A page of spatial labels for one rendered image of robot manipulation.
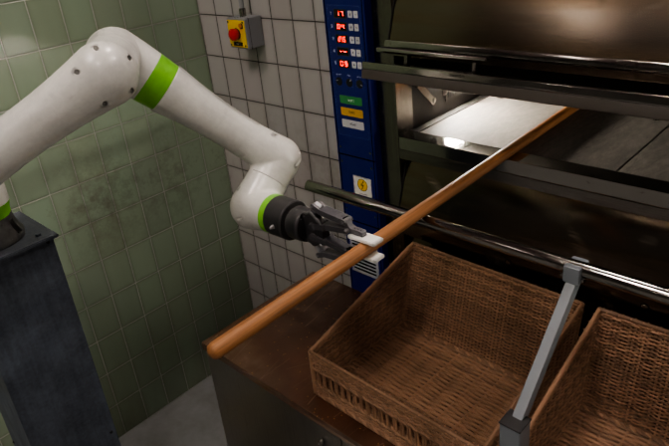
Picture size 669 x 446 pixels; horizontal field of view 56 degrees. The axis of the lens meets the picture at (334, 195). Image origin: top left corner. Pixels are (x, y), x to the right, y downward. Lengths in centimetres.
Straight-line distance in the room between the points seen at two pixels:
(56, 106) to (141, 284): 136
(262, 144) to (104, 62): 42
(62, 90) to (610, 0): 111
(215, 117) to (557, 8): 80
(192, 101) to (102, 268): 113
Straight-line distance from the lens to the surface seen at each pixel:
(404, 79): 160
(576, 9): 152
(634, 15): 148
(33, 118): 128
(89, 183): 229
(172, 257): 255
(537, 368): 124
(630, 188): 157
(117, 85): 123
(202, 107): 142
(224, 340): 105
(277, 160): 146
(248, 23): 213
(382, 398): 161
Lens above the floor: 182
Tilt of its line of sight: 25 degrees down
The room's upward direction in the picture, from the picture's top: 6 degrees counter-clockwise
